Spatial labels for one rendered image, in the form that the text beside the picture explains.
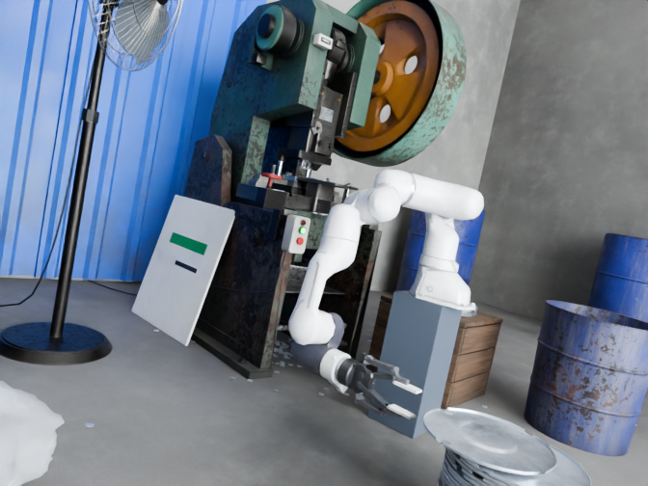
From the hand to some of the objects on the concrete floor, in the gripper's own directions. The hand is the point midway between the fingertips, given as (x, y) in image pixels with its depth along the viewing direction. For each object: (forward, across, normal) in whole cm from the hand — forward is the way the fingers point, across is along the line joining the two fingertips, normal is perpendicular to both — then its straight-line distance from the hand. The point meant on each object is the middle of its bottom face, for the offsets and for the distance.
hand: (405, 399), depth 130 cm
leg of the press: (-117, -26, +27) cm, 123 cm away
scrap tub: (+18, -23, +110) cm, 114 cm away
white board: (-135, -26, +22) cm, 139 cm away
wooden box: (-39, -24, +91) cm, 102 cm away
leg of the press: (-110, -25, +80) cm, 139 cm away
